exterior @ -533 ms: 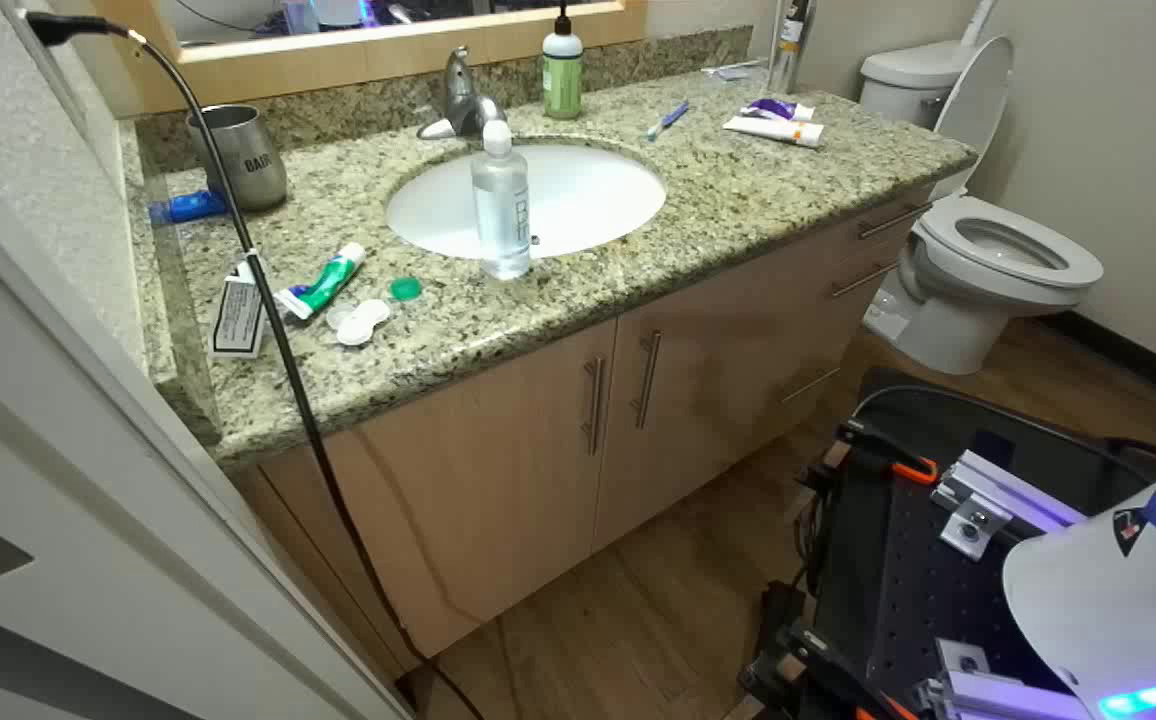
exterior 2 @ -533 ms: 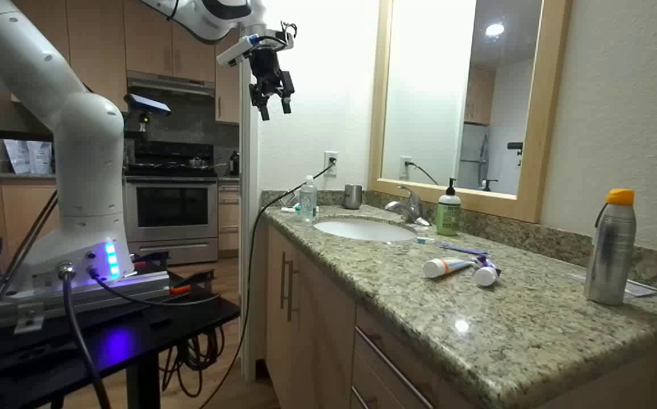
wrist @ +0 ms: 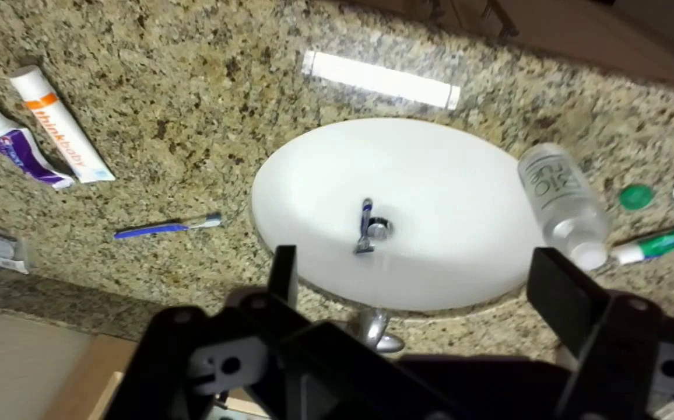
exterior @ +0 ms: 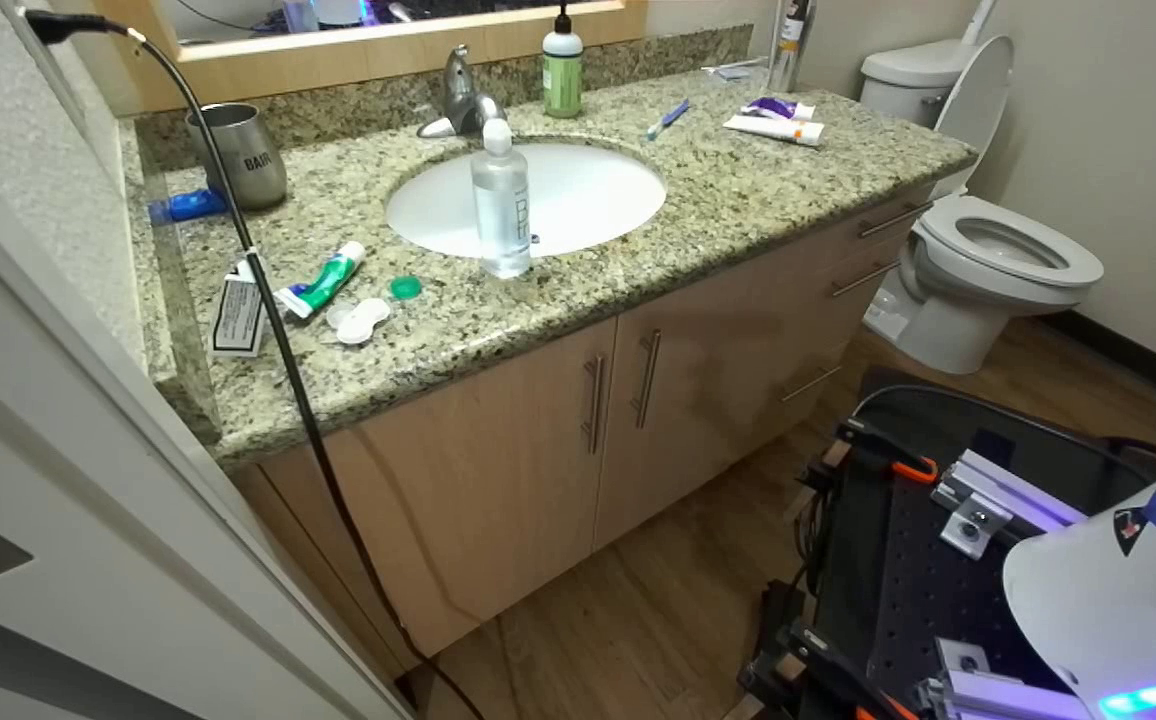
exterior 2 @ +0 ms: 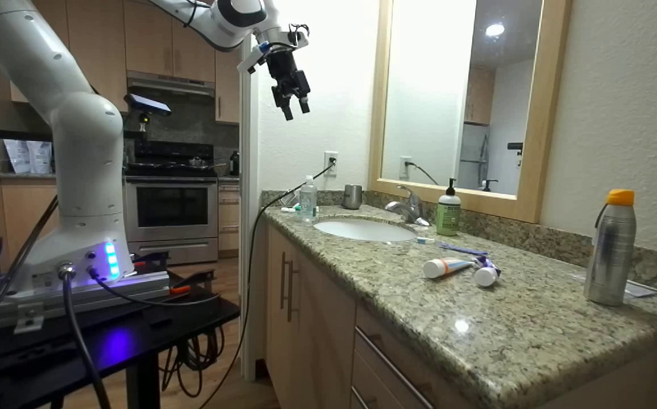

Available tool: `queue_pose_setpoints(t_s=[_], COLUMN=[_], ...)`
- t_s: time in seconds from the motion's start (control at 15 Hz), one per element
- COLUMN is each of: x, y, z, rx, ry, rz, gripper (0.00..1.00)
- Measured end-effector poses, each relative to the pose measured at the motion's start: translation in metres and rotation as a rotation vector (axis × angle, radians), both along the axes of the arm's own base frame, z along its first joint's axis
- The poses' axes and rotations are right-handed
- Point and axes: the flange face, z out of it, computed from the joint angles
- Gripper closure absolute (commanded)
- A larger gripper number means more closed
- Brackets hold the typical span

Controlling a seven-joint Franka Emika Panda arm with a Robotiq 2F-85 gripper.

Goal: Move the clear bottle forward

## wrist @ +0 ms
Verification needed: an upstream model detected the purple white toothpaste tube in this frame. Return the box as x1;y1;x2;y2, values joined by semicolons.
0;105;79;192

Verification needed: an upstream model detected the clear plastic bottle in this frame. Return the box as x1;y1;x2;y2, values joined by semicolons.
516;142;611;274

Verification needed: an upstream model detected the green round cap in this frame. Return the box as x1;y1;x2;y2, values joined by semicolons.
616;182;658;213

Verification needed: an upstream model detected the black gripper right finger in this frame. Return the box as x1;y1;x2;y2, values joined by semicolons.
525;246;664;420

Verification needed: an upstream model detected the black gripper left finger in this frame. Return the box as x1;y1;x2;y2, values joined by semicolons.
263;244;310;329

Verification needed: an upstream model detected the blue toothbrush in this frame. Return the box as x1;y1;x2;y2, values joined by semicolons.
113;213;227;244

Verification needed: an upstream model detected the white paper strip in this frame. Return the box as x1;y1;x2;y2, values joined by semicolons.
302;50;464;113

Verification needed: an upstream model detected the white orange toothpaste tube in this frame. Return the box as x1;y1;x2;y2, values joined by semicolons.
8;65;116;187

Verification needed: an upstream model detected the white oval sink basin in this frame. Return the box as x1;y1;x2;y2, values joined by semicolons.
249;118;549;316

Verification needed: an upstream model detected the green white toothpaste tube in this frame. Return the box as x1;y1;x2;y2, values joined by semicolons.
609;218;674;268

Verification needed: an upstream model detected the chrome sink faucet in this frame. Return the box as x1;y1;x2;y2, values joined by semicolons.
351;309;409;357

